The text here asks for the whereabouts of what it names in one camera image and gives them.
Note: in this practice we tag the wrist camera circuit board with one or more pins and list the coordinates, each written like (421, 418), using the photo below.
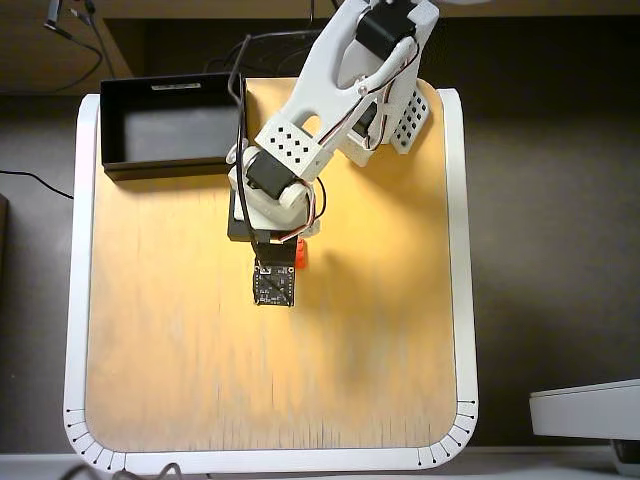
(274, 285)

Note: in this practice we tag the white device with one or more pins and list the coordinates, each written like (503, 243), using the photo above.
(580, 410)

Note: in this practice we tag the wooden desk board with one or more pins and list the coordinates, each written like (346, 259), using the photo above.
(25, 60)

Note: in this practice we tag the black rectangular bin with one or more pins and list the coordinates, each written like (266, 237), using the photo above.
(175, 135)

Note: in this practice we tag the red lego block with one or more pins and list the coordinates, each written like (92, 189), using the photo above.
(301, 257)

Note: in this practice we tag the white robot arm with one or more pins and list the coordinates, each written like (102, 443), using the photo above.
(330, 70)

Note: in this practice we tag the wooden tray white rim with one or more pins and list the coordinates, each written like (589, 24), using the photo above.
(200, 350)

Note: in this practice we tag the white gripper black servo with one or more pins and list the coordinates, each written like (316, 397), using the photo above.
(240, 229)

